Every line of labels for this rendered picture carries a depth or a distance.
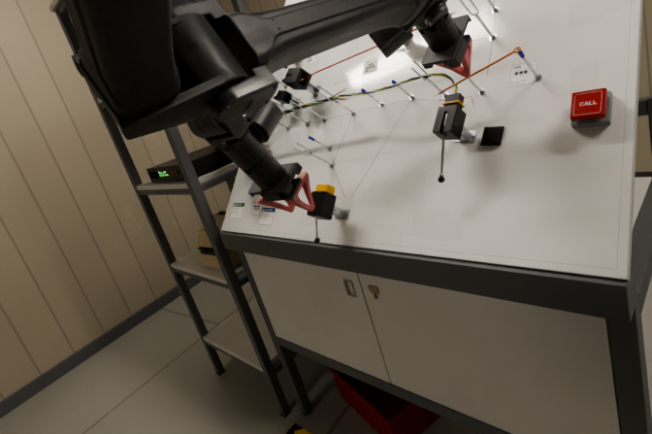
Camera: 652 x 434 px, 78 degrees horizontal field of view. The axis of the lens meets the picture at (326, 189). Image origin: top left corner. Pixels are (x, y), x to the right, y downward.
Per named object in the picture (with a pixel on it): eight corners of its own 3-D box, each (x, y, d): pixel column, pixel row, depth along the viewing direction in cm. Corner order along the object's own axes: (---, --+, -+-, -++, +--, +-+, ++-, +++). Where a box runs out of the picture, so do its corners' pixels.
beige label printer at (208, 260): (230, 273, 159) (211, 228, 154) (202, 268, 174) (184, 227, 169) (282, 237, 180) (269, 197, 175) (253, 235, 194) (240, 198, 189)
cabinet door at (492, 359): (625, 484, 75) (603, 307, 65) (390, 385, 115) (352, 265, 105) (628, 473, 77) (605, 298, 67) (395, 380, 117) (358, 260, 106)
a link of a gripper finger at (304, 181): (302, 196, 83) (274, 167, 78) (328, 194, 78) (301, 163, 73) (288, 223, 80) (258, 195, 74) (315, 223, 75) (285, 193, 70)
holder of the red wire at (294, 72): (301, 84, 137) (277, 68, 130) (326, 84, 127) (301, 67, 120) (296, 98, 137) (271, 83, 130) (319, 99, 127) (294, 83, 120)
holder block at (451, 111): (441, 140, 83) (432, 132, 81) (447, 115, 84) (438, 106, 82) (460, 140, 80) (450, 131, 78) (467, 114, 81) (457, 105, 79)
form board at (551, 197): (224, 231, 145) (220, 230, 144) (291, -7, 168) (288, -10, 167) (630, 282, 60) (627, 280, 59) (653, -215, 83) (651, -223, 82)
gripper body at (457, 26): (424, 71, 75) (405, 43, 70) (441, 29, 77) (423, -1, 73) (456, 65, 70) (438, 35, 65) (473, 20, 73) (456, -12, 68)
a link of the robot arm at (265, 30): (227, 101, 35) (154, 2, 36) (213, 133, 40) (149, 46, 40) (465, 2, 59) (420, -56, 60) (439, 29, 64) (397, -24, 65)
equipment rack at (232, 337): (284, 419, 167) (88, -62, 119) (213, 374, 211) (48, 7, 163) (358, 343, 200) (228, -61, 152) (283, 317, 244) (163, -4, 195)
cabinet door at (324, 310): (390, 383, 115) (353, 264, 105) (276, 336, 155) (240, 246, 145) (394, 379, 117) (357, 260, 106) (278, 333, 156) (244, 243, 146)
